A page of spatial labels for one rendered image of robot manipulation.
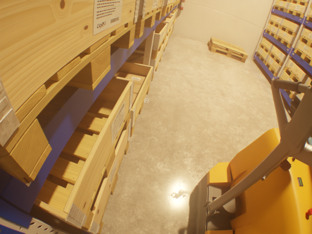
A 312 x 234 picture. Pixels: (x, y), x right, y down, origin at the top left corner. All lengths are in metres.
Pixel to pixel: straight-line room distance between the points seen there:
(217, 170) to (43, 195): 1.27
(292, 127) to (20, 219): 0.86
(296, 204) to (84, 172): 1.03
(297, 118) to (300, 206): 0.57
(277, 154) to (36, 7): 0.82
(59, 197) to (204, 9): 5.92
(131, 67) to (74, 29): 1.65
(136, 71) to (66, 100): 1.55
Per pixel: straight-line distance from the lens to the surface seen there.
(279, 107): 0.70
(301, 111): 0.61
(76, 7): 0.38
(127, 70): 2.02
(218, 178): 1.44
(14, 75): 0.27
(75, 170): 0.84
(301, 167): 1.23
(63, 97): 0.52
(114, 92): 1.07
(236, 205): 1.31
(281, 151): 0.72
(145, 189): 1.59
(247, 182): 0.88
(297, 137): 0.64
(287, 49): 4.81
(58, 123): 0.50
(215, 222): 1.37
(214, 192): 1.43
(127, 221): 1.50
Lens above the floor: 1.48
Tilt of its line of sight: 43 degrees down
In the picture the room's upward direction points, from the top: 12 degrees clockwise
